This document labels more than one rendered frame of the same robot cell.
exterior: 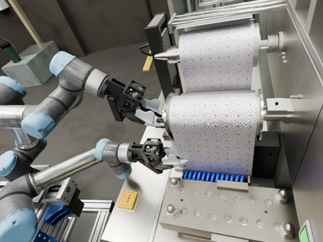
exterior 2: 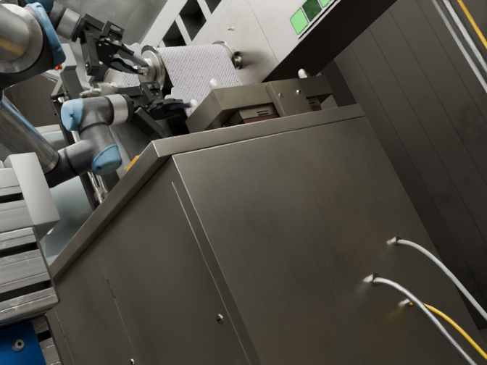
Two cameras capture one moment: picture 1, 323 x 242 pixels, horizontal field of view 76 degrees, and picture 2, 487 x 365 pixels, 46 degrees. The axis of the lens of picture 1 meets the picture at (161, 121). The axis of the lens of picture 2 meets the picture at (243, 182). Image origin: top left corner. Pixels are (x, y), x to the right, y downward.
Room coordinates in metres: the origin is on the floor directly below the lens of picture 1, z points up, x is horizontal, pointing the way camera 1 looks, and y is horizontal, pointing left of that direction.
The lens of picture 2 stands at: (-0.22, 1.33, 0.49)
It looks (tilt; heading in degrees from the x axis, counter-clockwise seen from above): 12 degrees up; 294
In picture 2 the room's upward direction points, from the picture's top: 25 degrees counter-clockwise
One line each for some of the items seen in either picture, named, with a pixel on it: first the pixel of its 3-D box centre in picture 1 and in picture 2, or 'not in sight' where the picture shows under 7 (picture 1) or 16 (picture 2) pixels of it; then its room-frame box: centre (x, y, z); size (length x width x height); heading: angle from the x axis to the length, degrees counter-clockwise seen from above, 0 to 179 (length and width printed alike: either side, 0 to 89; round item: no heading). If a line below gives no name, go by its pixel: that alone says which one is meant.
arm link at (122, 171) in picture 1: (118, 163); (95, 152); (0.59, 0.23, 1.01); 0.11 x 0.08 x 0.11; 25
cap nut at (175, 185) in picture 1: (174, 182); (195, 106); (0.39, 0.03, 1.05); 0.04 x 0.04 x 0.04
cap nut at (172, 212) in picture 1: (171, 210); (215, 87); (0.30, 0.06, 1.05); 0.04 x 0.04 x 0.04
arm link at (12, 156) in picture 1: (13, 165); not in sight; (0.83, 0.82, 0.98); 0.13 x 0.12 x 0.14; 149
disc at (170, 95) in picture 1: (172, 115); (150, 71); (0.50, -0.04, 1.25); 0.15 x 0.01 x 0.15; 153
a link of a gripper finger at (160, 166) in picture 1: (162, 163); (167, 104); (0.45, 0.04, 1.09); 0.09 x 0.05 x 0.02; 62
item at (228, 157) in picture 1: (213, 158); (214, 95); (0.39, -0.12, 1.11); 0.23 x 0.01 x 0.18; 63
